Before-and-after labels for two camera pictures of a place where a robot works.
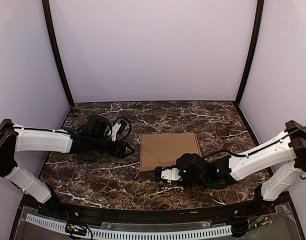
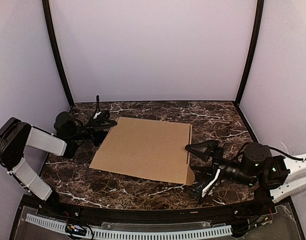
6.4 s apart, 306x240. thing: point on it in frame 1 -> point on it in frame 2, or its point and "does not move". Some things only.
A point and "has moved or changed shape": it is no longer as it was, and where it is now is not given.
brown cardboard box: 163,150 has moved or changed shape
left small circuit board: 75,229 does not move
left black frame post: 47,13 does not move
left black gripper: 120,149 -> 95,127
